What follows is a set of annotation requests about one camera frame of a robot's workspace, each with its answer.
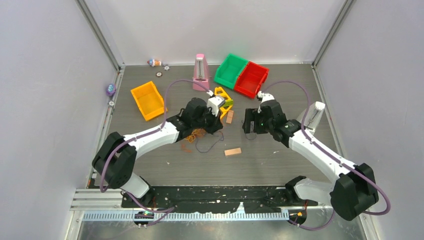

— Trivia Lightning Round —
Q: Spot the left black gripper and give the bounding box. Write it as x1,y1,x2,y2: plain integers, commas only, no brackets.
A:
192,106,223,135

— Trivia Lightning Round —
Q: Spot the yellow cable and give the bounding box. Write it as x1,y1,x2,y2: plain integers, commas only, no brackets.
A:
184,128,208,144

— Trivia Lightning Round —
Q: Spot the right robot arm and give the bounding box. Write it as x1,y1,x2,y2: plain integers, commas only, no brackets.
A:
242,100,379,221

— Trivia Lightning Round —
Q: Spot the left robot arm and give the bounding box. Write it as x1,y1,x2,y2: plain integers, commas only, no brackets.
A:
92,95,225,207

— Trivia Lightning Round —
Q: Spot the flat yellow triangle block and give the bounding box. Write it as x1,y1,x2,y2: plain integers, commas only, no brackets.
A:
219,105,233,120

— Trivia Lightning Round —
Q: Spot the small wooden block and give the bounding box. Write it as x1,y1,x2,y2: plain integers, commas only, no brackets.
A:
225,110,234,124

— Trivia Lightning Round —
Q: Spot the upright yellow triangle block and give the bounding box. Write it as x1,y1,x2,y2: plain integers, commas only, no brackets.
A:
214,86,234,110

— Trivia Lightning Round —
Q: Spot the pink metronome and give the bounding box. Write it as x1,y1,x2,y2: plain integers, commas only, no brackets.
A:
192,53,210,91

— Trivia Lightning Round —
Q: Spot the white metronome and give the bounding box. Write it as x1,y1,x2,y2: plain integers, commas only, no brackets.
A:
296,101,326,135

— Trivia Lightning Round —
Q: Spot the red plastic bin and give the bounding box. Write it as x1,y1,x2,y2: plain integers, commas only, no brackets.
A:
233,61,269,99

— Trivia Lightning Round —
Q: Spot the yellow plastic bin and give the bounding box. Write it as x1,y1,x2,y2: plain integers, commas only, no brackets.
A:
130,81,165,121

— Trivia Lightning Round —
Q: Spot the wooden block near centre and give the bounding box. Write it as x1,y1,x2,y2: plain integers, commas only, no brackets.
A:
224,147,242,157

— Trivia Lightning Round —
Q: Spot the green plastic bin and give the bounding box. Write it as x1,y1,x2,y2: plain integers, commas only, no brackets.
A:
214,53,249,90

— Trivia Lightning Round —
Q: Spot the small clown figurine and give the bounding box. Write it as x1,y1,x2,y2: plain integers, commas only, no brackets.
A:
147,58,162,67

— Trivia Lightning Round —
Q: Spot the purple egg toy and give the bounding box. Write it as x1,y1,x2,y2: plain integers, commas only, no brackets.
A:
106,83,117,97

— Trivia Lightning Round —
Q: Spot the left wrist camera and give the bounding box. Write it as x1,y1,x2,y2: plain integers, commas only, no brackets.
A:
206,95,226,117

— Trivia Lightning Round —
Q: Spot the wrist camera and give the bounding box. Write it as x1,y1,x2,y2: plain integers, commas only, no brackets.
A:
256,91,276,114
206,95,226,117

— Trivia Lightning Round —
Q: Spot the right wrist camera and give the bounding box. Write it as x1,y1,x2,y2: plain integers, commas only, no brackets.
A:
256,91,276,114

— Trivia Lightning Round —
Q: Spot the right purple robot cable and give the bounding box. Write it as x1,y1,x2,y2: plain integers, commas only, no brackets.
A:
258,80,392,230

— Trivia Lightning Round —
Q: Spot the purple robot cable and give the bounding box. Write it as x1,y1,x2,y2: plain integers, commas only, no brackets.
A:
258,80,392,230
99,79,213,228

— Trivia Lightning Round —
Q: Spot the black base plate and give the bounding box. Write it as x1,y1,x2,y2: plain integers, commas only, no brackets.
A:
121,185,318,214

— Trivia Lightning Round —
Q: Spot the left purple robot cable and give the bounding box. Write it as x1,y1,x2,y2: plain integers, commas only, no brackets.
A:
99,79,213,228

